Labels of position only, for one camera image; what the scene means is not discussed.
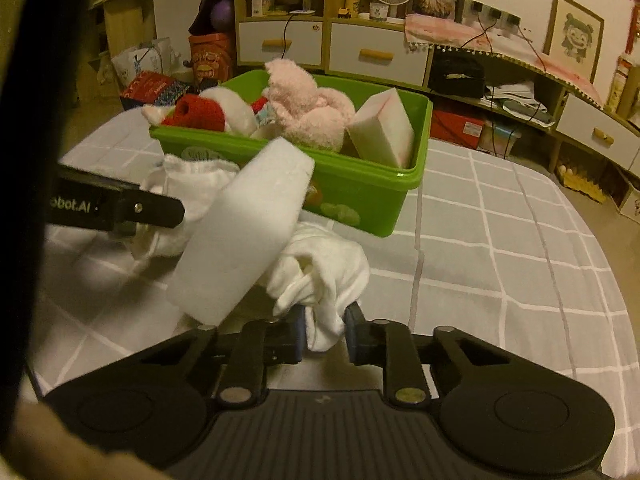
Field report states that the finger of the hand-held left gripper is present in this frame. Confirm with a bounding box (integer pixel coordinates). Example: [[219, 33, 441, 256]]
[[117, 190, 187, 237]]

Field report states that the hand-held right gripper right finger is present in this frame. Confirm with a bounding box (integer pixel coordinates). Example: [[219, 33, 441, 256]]
[[344, 302, 511, 408]]

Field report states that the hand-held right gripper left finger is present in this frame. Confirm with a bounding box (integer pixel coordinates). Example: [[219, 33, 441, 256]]
[[139, 305, 307, 407]]

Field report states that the white cloth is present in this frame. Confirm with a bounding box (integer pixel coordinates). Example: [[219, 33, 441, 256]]
[[131, 154, 241, 261], [265, 222, 371, 353]]

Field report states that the plain white sponge block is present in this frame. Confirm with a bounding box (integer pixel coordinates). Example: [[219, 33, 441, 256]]
[[167, 137, 316, 326]]

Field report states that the white plush red hat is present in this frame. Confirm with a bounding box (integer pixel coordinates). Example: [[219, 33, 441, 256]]
[[161, 86, 258, 138]]

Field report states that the green plastic bin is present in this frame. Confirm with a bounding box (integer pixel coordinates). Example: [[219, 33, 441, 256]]
[[149, 70, 434, 238]]

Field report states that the pink fluffy plush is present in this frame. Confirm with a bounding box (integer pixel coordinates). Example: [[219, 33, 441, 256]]
[[262, 58, 357, 153]]

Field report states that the pink-tinted white sponge block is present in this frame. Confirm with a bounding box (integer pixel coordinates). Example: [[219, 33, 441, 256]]
[[346, 87, 416, 168]]

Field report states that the red printed box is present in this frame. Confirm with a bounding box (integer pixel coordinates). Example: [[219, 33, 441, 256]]
[[120, 71, 193, 111]]

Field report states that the grey checked tablecloth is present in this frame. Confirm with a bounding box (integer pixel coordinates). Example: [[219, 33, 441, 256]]
[[27, 107, 632, 476]]

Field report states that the white plastic bag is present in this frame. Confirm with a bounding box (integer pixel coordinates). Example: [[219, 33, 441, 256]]
[[111, 37, 173, 88]]

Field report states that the orange snack bucket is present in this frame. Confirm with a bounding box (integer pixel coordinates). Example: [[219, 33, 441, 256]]
[[187, 32, 236, 91]]

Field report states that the wooden shelf unit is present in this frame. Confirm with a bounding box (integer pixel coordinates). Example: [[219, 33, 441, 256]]
[[89, 0, 156, 78]]

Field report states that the purple ball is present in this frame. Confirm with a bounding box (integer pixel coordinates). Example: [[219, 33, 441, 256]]
[[210, 1, 235, 28]]

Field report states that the black flat panel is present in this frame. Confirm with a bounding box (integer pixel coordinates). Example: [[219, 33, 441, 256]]
[[189, 0, 236, 33]]

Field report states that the red flat box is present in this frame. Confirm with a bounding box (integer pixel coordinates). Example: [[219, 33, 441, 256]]
[[430, 107, 486, 150]]

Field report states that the clear storage box blue lid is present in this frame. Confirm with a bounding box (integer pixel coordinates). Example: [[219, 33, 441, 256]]
[[479, 121, 523, 157]]

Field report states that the beige blurred cloth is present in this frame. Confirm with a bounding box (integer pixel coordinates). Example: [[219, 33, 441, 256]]
[[0, 400, 168, 480]]

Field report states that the wooden drawer cabinet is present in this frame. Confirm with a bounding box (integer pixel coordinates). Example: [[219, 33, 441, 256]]
[[234, 0, 433, 88]]

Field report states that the yellow egg carton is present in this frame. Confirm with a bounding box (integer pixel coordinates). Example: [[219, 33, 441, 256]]
[[556, 162, 608, 205]]

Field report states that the black case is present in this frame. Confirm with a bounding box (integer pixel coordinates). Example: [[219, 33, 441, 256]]
[[427, 52, 487, 98]]

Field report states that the pile of papers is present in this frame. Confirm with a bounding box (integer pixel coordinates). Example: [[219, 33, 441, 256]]
[[482, 80, 553, 126]]

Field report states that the wooden curved console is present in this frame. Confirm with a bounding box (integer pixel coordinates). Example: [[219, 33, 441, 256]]
[[405, 12, 640, 201]]

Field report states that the white printed box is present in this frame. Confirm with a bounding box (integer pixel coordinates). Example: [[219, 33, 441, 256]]
[[617, 167, 640, 221]]

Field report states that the pink tasselled runner cloth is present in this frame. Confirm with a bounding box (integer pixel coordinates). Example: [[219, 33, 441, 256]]
[[404, 12, 606, 106]]

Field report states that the white red-print bottle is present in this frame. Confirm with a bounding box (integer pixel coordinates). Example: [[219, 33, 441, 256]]
[[605, 52, 635, 112]]

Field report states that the framed cartoon picture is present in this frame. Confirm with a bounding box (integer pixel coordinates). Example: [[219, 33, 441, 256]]
[[544, 0, 605, 83]]

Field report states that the black blurred strap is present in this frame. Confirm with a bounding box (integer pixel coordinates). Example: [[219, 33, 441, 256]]
[[0, 0, 93, 461]]

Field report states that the white drawer wooden handle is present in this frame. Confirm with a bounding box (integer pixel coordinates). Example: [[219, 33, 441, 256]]
[[237, 20, 323, 67], [556, 94, 640, 153], [330, 22, 431, 86]]

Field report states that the white wall socket strip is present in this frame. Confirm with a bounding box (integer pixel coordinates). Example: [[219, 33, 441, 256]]
[[465, 0, 521, 28]]

